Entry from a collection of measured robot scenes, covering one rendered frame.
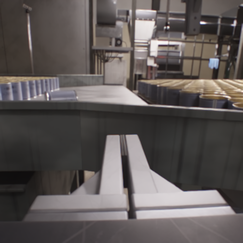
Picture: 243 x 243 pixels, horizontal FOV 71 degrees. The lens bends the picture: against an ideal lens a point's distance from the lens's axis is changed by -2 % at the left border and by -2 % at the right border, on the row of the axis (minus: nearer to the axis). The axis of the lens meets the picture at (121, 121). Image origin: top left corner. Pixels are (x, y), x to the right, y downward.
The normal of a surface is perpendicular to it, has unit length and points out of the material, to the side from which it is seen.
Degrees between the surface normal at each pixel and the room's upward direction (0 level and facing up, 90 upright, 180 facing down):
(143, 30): 99
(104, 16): 90
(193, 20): 90
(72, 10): 90
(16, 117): 90
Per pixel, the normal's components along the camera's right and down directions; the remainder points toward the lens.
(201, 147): -0.20, 0.26
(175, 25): 0.09, 0.27
